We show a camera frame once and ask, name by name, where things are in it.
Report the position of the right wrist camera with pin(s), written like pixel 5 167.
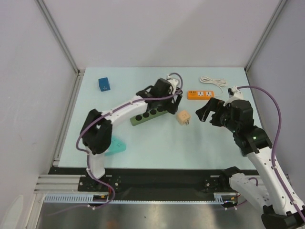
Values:
pixel 234 94

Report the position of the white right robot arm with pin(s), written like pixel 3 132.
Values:
pixel 279 205

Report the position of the aluminium frame rail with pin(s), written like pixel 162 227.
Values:
pixel 61 123

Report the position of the blue cube socket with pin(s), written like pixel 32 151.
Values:
pixel 104 84

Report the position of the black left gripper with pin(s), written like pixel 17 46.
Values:
pixel 171 107

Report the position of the teal triangular power strip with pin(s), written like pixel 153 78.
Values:
pixel 116 146

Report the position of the green power strip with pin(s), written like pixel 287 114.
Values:
pixel 147 116

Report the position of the beige cube socket adapter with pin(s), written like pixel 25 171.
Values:
pixel 183 117

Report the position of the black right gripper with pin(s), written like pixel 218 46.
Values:
pixel 217 113

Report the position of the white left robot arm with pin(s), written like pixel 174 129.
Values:
pixel 96 133

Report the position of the orange power strip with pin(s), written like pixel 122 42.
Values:
pixel 199 95

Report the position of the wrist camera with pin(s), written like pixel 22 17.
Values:
pixel 234 94
pixel 174 83

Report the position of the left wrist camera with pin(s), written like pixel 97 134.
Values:
pixel 174 83

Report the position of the white slotted cable duct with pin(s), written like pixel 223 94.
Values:
pixel 88 199

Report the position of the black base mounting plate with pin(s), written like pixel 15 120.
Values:
pixel 165 184

